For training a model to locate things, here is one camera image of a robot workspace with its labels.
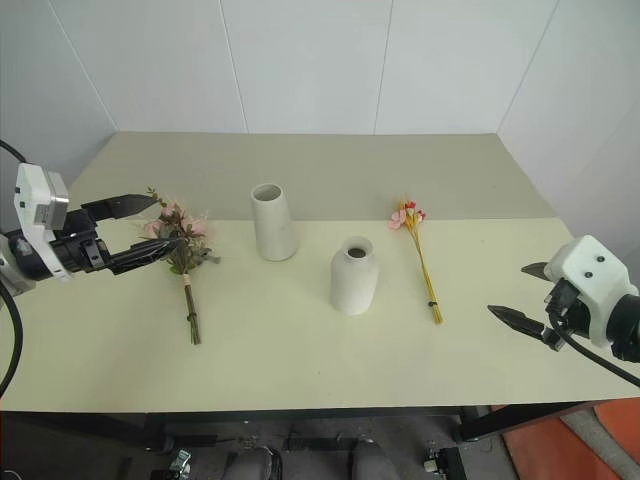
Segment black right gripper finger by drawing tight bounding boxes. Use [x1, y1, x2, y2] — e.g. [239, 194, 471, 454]
[520, 259, 552, 285]
[486, 304, 547, 344]

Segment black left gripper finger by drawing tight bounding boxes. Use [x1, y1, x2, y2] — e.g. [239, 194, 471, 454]
[109, 237, 183, 276]
[80, 193, 156, 227]

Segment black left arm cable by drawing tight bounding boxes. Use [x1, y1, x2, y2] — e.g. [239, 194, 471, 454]
[0, 139, 25, 399]

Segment metal caster wheel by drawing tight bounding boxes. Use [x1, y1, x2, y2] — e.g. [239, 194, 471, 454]
[168, 438, 195, 474]
[421, 438, 452, 475]

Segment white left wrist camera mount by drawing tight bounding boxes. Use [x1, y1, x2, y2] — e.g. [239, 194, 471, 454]
[13, 161, 72, 284]

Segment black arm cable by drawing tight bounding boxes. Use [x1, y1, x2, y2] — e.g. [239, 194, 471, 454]
[0, 139, 25, 399]
[558, 327, 640, 389]

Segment black table frame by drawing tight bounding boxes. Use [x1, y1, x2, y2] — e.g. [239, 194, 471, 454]
[0, 398, 615, 445]

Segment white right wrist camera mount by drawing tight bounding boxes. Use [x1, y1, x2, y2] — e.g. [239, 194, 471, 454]
[543, 234, 640, 349]

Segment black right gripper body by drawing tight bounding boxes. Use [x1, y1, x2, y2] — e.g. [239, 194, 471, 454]
[541, 278, 596, 352]

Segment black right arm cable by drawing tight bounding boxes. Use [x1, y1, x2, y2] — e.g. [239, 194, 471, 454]
[558, 327, 640, 389]

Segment yellow stemmed flower bunch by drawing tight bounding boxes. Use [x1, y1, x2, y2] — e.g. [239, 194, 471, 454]
[388, 198, 446, 326]

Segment white bottle shaped vase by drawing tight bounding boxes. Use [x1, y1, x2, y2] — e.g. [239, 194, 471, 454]
[329, 235, 380, 317]

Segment white conical vase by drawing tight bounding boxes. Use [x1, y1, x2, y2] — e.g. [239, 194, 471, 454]
[249, 182, 299, 263]

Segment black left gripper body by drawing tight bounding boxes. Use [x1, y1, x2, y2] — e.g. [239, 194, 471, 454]
[49, 209, 114, 275]

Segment orange floor mat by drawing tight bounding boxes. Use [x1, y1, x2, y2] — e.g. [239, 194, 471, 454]
[501, 398, 640, 480]

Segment dark grey rounded shape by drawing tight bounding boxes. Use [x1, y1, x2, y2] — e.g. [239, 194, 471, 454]
[348, 437, 397, 480]

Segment pink flower bouquet green stems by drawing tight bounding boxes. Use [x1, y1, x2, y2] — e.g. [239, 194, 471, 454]
[130, 186, 223, 347]

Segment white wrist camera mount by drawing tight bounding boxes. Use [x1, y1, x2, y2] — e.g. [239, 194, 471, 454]
[543, 234, 640, 349]
[13, 161, 72, 284]

